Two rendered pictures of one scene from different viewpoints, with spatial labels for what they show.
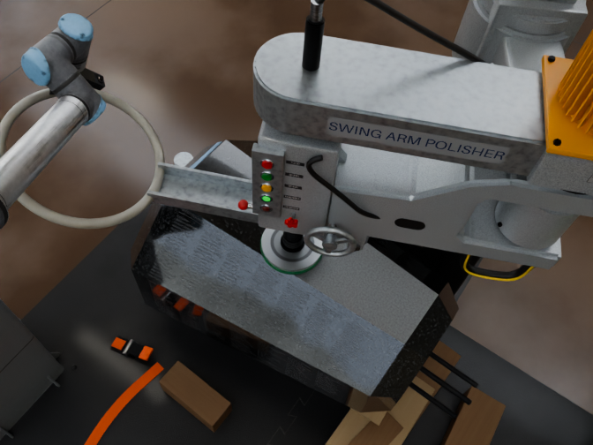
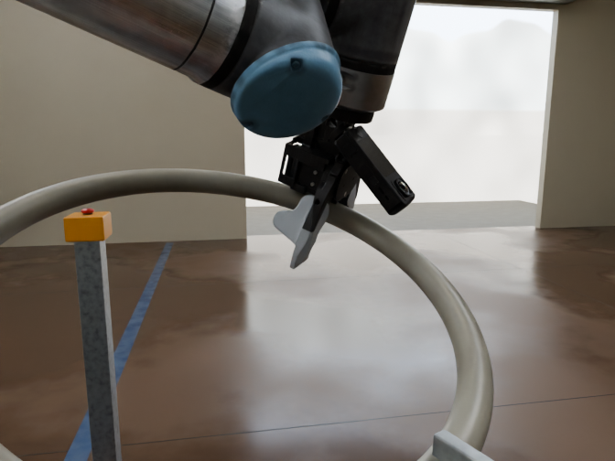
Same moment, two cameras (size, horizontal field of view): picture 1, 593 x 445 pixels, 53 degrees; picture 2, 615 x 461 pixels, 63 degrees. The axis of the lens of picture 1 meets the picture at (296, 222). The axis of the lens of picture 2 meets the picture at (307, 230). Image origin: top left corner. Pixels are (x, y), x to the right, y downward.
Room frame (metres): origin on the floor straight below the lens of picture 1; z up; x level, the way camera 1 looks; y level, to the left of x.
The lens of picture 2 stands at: (0.83, 0.27, 1.32)
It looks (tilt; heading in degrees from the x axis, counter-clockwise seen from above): 10 degrees down; 51
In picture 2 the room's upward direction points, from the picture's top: straight up
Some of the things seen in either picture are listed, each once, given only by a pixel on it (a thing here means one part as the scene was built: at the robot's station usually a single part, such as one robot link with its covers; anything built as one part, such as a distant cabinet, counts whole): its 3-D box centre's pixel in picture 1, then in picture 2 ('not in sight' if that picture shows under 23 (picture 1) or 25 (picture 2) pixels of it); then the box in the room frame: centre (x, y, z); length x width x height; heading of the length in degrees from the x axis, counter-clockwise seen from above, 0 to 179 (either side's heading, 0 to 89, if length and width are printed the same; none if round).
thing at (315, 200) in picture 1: (328, 170); not in sight; (0.99, -0.07, 1.32); 0.36 x 0.22 x 0.45; 85
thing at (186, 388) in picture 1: (196, 395); not in sight; (0.65, 0.35, 0.07); 0.30 x 0.12 x 0.12; 58
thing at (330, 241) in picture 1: (332, 231); not in sight; (0.87, -0.10, 1.20); 0.15 x 0.10 x 0.15; 85
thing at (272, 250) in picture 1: (292, 243); not in sight; (1.00, 0.01, 0.87); 0.21 x 0.21 x 0.01
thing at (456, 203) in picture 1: (438, 197); not in sight; (0.95, -0.38, 1.30); 0.74 x 0.23 x 0.49; 85
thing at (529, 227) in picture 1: (540, 202); not in sight; (0.94, -0.65, 1.34); 0.19 x 0.19 x 0.20
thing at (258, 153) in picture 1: (267, 183); not in sight; (0.89, 0.09, 1.37); 0.08 x 0.03 x 0.28; 85
